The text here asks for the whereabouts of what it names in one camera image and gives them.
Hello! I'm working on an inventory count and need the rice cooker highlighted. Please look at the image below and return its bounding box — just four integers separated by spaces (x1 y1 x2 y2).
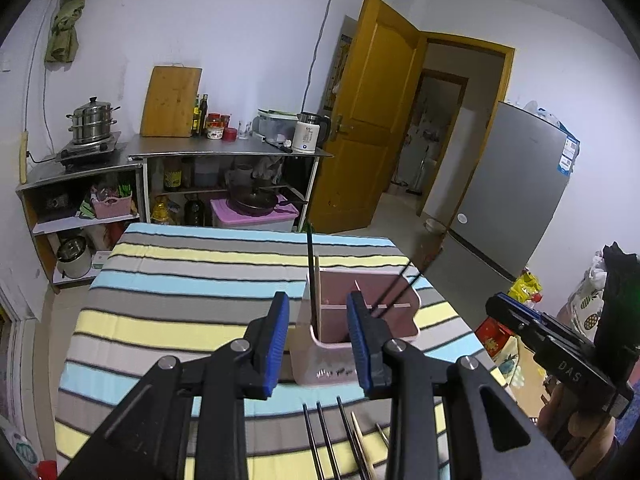
56 235 92 278

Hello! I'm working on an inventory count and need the green hanging cloth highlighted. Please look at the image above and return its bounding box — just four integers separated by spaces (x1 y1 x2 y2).
44 0 86 64

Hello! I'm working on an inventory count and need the pink plastic utensil basket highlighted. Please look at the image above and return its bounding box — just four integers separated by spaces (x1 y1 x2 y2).
290 268 422 387

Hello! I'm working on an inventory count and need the stainless steel steamer pot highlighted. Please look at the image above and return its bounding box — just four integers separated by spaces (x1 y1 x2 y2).
66 96 119 145

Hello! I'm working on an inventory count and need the black frying pan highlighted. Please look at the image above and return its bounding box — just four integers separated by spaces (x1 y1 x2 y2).
228 184 306 217

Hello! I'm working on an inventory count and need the pink small basket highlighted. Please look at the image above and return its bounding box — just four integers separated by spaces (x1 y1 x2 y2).
91 194 132 219

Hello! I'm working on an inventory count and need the pineapple pattern cloth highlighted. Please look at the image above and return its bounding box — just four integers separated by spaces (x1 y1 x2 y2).
568 250 608 341

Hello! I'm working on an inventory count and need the grey refrigerator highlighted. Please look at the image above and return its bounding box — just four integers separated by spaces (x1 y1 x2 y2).
425 102 580 322

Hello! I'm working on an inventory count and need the pink storage box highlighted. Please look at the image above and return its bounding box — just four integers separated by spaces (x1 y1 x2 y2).
209 198 299 232

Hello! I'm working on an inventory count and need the white electric kettle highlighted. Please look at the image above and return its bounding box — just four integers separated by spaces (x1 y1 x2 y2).
292 112 323 153

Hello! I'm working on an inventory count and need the dark oil bottle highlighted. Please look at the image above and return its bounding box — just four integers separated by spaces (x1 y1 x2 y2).
198 93 208 136

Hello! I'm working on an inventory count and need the yellow wooden door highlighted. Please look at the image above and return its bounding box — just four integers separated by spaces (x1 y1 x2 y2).
308 0 426 233

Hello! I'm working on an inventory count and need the gas stove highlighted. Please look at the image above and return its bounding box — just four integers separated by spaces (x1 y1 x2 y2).
55 131 122 166

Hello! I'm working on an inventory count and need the wooden chopstick on table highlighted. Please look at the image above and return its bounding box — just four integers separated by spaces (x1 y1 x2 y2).
350 412 376 480

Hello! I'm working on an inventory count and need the steel kitchen counter table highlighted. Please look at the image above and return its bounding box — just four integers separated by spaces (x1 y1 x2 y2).
126 134 331 232

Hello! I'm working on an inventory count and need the striped tablecloth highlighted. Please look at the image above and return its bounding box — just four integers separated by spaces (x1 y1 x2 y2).
53 222 522 480

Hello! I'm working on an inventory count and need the yellow snack bag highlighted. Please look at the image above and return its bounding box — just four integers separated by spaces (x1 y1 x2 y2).
508 269 542 306

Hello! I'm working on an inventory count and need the wooden cutting board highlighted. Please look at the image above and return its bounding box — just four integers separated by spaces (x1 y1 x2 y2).
140 65 202 138

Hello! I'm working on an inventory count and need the red seasoning jar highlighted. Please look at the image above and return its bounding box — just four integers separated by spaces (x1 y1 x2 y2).
205 113 230 140

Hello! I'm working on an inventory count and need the person's right hand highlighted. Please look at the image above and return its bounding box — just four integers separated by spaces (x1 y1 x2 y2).
537 382 615 479

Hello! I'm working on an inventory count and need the wooden chopstick in basket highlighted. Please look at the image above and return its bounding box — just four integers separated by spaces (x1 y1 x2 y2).
310 256 321 340

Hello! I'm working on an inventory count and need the low wooden shelf cabinet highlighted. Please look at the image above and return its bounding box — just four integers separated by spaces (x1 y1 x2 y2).
16 152 144 290

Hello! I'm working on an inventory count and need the white plastic container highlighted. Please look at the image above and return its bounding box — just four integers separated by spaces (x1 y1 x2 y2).
254 108 298 143

